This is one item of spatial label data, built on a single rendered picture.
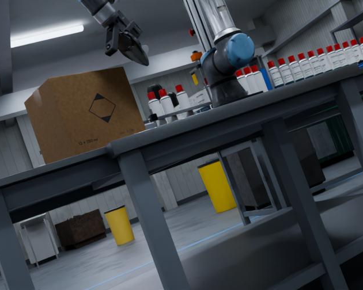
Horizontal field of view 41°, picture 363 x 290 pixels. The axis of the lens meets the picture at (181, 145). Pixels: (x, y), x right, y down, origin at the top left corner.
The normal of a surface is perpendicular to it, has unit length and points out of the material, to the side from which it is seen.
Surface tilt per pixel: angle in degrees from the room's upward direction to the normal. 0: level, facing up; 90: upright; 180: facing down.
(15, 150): 90
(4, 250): 90
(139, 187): 90
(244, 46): 97
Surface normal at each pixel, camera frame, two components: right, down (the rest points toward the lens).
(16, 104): 0.31, -0.18
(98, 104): 0.58, -0.26
